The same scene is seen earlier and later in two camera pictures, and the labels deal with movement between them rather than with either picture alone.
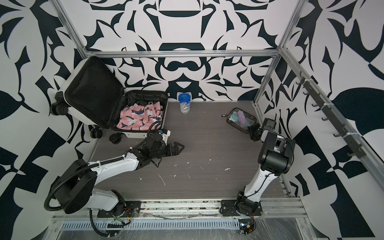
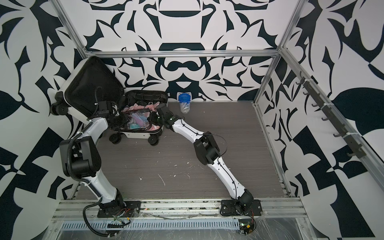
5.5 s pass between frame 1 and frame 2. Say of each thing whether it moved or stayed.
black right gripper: moved
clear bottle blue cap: stayed
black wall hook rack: stayed
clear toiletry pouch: moved
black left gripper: moved
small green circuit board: stayed
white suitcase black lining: stayed
